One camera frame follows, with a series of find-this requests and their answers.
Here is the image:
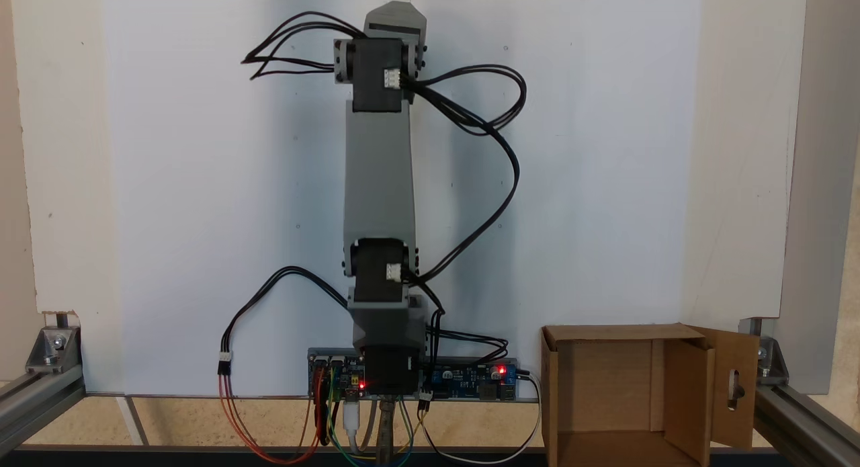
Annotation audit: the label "metal corner bracket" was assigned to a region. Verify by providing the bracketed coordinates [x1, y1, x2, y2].
[739, 318, 788, 386]
[26, 325, 82, 374]

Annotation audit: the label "blue circuit board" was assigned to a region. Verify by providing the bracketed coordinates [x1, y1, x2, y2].
[308, 348, 520, 402]

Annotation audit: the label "black wrist servo cable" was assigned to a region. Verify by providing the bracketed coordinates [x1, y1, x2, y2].
[241, 11, 368, 80]

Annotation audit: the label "orange wires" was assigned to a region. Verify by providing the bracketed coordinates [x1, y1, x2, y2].
[218, 374, 327, 466]

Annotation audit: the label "brown cardboard box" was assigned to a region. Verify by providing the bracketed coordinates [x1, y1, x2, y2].
[541, 323, 761, 467]

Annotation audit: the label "aluminium frame profile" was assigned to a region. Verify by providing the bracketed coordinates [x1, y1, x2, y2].
[0, 366, 87, 456]
[754, 380, 860, 467]

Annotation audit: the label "black cable with white connector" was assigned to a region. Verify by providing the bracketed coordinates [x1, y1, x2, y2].
[217, 265, 354, 378]

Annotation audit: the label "black elbow servo cable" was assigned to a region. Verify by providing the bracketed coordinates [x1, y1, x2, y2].
[402, 65, 527, 284]

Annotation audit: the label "grey table clamp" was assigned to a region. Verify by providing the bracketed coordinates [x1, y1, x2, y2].
[375, 398, 400, 467]

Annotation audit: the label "green jumper wire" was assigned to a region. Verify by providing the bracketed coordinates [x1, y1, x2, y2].
[327, 385, 413, 467]

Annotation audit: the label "grey vertical frame beam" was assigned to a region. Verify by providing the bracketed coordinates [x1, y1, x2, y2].
[773, 0, 860, 396]

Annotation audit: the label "black board cable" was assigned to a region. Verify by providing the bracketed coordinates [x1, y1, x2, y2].
[418, 291, 510, 415]

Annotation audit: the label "large white paper sheet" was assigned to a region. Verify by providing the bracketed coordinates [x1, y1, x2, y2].
[101, 0, 703, 398]

